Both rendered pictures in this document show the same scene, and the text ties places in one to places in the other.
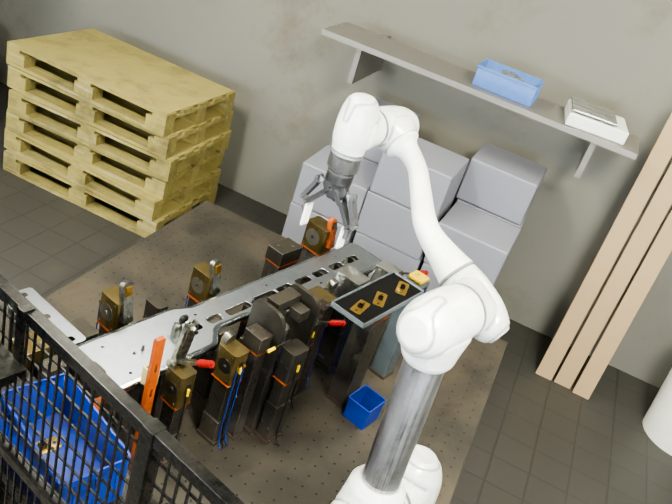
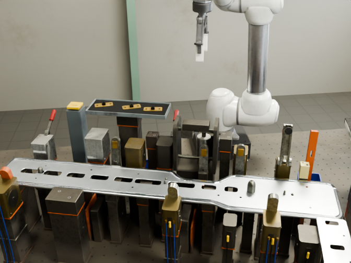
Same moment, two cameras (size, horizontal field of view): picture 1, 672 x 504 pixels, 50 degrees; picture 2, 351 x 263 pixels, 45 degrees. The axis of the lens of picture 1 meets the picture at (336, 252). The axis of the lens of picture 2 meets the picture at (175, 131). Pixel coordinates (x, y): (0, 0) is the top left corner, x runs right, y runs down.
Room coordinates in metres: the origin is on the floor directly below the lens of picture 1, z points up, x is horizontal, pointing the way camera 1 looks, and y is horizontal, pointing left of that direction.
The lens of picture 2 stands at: (2.47, 1.55, 1.99)
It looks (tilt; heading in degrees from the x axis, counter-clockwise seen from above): 28 degrees down; 251
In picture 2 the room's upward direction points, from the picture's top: 1 degrees counter-clockwise
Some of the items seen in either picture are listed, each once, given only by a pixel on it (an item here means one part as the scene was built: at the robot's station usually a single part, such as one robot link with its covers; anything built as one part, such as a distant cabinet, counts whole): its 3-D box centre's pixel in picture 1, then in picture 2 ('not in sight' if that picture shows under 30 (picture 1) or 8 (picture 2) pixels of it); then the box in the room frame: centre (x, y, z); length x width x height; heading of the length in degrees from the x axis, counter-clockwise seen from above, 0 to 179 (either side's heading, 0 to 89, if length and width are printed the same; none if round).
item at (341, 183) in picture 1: (337, 184); (202, 13); (1.82, 0.06, 1.62); 0.08 x 0.07 x 0.09; 60
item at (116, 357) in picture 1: (254, 300); (159, 184); (2.06, 0.21, 1.00); 1.38 x 0.22 x 0.02; 150
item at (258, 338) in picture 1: (244, 383); (224, 176); (1.74, 0.14, 0.91); 0.07 x 0.05 x 0.42; 60
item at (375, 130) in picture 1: (359, 123); not in sight; (1.83, 0.05, 1.80); 0.13 x 0.11 x 0.16; 144
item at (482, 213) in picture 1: (403, 232); not in sight; (3.81, -0.34, 0.57); 1.20 x 0.77 x 1.14; 76
